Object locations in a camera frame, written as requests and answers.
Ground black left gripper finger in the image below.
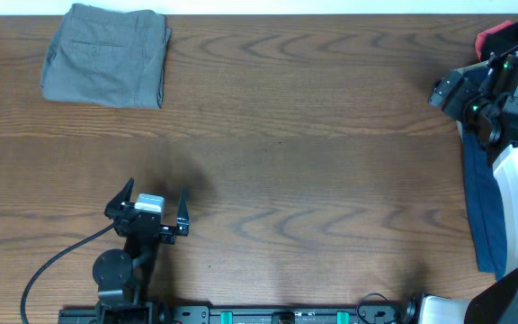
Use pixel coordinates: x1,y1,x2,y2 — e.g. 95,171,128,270
104,178,134,214
176,188,190,237

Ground grey shorts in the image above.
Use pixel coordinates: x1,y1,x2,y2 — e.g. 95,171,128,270
40,4,172,109

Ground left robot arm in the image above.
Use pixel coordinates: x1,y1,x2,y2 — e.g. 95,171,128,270
93,179,190,323

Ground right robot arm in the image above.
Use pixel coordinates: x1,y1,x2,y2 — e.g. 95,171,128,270
406,57,518,323

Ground black garment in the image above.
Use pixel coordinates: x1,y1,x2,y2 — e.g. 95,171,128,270
475,20,518,61

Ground red garment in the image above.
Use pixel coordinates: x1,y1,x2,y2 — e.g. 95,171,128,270
475,20,518,61

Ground navy blue shorts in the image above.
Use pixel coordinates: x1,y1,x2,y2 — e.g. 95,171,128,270
458,123,507,279

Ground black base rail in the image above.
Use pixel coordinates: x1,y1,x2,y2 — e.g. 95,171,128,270
58,292,420,324

